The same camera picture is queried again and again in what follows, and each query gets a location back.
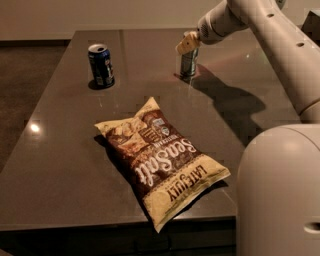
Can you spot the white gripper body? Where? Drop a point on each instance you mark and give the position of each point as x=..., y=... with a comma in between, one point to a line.
x=207, y=32

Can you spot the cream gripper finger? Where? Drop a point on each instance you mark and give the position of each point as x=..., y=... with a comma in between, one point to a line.
x=189, y=43

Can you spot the silver redbull can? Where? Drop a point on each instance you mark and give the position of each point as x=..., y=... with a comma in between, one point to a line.
x=188, y=63

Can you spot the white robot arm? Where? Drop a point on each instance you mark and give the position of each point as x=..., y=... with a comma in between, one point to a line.
x=262, y=116

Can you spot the blue pepsi can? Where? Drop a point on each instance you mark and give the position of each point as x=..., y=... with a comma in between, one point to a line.
x=101, y=65

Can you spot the brown sea salt chip bag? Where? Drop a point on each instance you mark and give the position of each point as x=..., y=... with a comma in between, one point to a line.
x=168, y=172

